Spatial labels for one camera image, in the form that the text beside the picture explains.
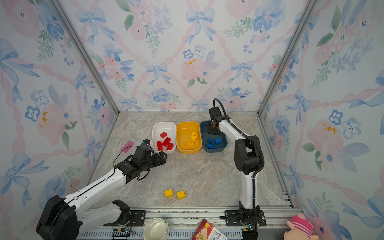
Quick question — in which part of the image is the dark teal plastic container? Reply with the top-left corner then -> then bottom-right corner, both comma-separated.
200,121 -> 228,153

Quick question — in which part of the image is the long red lego brick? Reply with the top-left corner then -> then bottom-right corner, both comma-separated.
157,141 -> 164,151

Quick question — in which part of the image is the white plastic container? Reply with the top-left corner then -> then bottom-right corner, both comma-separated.
151,122 -> 177,154

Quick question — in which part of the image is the yellow plastic container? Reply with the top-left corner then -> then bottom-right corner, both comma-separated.
177,121 -> 203,155

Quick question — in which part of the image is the yellow lego brick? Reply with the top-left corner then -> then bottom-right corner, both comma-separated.
186,141 -> 195,149
177,191 -> 186,200
164,189 -> 174,198

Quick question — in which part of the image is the yellow duck lego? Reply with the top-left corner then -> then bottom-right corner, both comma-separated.
191,132 -> 198,142

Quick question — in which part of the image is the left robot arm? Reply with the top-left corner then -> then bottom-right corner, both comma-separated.
36,140 -> 168,240

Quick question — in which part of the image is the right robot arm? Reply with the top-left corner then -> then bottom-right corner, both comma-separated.
207,106 -> 265,226

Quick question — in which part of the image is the pink lego brick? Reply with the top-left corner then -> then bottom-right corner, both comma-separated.
121,141 -> 135,154

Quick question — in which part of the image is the white paper bowl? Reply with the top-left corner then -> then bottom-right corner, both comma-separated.
143,218 -> 170,240

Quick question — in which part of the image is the red snack box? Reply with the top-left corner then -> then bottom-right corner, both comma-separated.
191,219 -> 228,240

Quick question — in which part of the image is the pink plush toy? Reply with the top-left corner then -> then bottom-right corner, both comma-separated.
283,214 -> 320,240

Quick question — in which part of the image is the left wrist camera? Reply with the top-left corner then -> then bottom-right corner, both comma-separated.
142,139 -> 151,146

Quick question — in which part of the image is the black corrugated cable conduit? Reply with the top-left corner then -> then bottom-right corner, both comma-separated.
212,98 -> 265,211

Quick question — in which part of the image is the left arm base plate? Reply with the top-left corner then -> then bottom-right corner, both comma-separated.
103,210 -> 146,227

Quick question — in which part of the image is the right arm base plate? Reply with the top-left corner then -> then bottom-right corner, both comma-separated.
220,210 -> 267,228

